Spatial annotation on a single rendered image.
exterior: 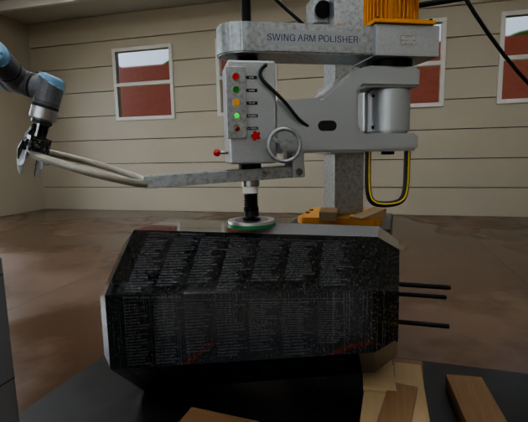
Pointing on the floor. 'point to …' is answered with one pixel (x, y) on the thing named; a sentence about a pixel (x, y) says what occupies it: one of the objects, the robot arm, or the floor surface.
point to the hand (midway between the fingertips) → (28, 171)
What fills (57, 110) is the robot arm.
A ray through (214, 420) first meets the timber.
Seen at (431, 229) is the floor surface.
